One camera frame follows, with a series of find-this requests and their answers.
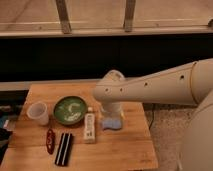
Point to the black striped rectangular block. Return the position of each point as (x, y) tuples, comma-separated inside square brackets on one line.
[(63, 149)]

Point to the translucent plastic cup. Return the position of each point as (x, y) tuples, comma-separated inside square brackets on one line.
[(38, 112)]

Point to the white tube bottle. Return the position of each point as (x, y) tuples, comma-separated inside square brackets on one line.
[(89, 126)]

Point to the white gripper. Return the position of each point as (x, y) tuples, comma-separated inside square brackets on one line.
[(113, 110)]

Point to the wooden table post right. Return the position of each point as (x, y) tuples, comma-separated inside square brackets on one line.
[(129, 15)]

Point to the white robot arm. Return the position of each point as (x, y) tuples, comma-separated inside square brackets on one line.
[(188, 84)]

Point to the red chili pepper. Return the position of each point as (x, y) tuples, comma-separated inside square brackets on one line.
[(50, 141)]

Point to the green bowl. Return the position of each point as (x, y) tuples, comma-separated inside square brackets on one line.
[(70, 110)]

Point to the wooden table post left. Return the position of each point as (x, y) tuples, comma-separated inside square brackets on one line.
[(63, 16)]

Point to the wooden table post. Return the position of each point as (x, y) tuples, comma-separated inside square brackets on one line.
[(63, 16), (129, 15)]

